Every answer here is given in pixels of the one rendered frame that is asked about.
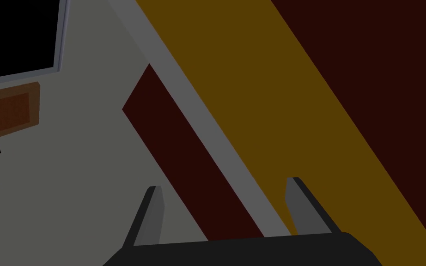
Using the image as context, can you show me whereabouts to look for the grey framed dark window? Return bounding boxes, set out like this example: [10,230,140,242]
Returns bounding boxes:
[0,0,70,88]

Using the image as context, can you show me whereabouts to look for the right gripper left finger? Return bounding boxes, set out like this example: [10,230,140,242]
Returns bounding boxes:
[122,185,165,248]

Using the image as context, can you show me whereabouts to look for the brown wooden cabinet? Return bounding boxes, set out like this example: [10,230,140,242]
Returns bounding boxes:
[0,82,41,141]

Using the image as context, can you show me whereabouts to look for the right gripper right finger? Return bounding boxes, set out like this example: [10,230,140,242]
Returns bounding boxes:
[285,177,342,236]

